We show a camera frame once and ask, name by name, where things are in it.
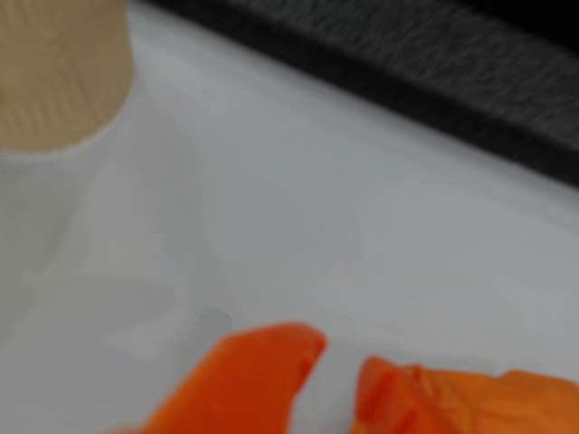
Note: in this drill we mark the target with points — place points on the orange paper bundle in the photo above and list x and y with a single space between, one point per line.
497 402

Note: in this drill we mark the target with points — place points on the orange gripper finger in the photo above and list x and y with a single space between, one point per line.
389 402
244 384

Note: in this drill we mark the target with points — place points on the dark grey foam strip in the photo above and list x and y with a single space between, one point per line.
407 68

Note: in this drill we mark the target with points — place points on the ribbed brown paper cup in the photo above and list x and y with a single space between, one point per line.
54 68

